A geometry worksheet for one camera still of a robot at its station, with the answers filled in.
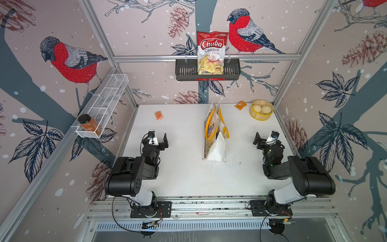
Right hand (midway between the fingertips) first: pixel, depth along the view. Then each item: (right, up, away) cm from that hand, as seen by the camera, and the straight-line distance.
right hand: (264, 132), depth 90 cm
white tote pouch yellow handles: (-32, +1, -10) cm, 33 cm away
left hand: (-64, +1, 0) cm, 65 cm away
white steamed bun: (+4, +16, +20) cm, 26 cm away
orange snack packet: (-71, +11, +23) cm, 76 cm away
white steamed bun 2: (+10, +15, +20) cm, 27 cm away
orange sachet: (-6, +20, +31) cm, 37 cm away
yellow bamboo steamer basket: (+4, +10, +18) cm, 21 cm away
